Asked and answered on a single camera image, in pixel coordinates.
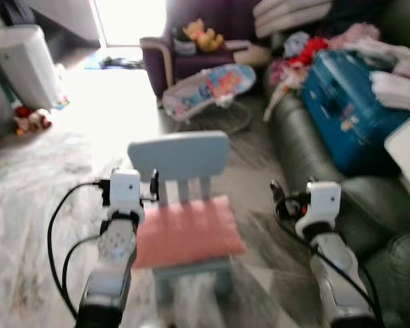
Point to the colourful clothes pile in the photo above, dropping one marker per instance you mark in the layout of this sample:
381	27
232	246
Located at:
307	51

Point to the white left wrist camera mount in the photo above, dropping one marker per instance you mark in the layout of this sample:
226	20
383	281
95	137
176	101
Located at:
126	191

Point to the yellow plush toy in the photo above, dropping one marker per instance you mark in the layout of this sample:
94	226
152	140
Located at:
205	37

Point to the tall white air purifier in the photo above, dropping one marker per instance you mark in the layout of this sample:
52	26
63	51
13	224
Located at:
24	65

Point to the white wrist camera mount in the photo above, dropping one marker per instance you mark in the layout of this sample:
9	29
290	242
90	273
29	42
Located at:
126	191
324	201

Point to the folded white towels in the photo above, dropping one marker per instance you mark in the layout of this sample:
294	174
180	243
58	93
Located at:
396	89

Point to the red white plush toy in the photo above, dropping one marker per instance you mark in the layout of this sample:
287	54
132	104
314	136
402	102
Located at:
33	119

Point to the blue suitcase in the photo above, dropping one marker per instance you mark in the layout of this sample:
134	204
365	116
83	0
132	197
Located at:
345	109

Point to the folded white blankets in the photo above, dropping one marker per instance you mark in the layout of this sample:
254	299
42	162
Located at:
290	17

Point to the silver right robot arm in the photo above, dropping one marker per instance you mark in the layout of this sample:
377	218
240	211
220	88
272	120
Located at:
338	273

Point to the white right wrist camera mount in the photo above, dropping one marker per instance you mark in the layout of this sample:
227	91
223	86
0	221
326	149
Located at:
324	201

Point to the purple armchair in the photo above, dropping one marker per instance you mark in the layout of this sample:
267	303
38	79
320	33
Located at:
239	17

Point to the colourful baby bouncer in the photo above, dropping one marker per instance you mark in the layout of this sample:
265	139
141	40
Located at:
212	85

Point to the light blue child chair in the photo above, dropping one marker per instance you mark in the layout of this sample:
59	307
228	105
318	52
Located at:
181	154

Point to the dark green cluttered sofa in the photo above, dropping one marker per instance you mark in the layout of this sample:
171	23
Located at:
294	137

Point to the black slippers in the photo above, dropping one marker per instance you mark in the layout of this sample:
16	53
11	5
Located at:
119	62

